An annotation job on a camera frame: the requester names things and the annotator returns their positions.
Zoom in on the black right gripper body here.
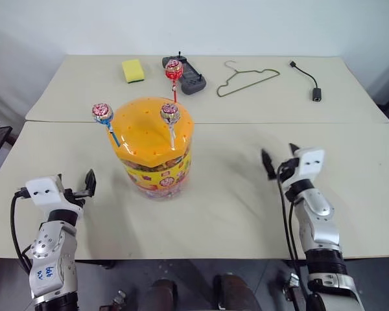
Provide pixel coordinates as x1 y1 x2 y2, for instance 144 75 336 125
277 157 300 189

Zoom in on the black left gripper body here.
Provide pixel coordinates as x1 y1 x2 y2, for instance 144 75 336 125
60 180 87 209

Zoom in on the blue stick lollipop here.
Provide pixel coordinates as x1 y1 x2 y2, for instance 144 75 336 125
90 102 122 148

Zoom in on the lollipop jar with orange lid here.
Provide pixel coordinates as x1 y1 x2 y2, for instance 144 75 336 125
106 96 196 202

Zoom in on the white stick lollipop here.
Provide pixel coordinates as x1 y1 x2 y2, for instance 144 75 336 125
159 102 182 151

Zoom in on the red stick lollipop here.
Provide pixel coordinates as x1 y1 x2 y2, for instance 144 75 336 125
164 58 185 103

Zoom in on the dark object with metal knob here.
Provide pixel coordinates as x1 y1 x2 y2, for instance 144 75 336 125
99 289 131 311

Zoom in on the black remote controller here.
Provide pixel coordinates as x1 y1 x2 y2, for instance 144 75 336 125
161 49 207 96

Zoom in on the yellow sponge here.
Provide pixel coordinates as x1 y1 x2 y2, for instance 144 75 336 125
121 58 146 84

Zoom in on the large dark rounded shape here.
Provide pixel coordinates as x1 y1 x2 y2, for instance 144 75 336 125
213 273 264 311

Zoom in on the small dark rounded shape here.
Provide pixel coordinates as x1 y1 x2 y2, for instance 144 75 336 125
150 279 178 311

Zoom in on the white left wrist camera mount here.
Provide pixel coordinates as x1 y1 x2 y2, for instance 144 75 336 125
25 174 66 206

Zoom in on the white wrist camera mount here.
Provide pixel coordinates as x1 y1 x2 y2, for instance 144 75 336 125
25 174 66 206
292 148 325 183

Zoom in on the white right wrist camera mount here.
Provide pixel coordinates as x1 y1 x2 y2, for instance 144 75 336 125
292 148 325 183

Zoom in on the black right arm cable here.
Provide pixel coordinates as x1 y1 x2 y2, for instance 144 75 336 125
276 164 308 283

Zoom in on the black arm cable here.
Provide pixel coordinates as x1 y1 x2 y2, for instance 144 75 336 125
9 187 34 273
276 164 308 283

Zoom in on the black cable adapter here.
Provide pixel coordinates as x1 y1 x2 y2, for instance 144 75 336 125
289 60 323 102

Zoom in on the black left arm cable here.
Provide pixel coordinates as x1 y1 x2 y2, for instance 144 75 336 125
9 187 34 273

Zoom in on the olive wire clothes hanger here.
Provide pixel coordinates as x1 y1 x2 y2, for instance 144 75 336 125
216 60 281 98

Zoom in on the dark bracket with red stripe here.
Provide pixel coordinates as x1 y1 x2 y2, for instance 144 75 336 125
282 271 309 311

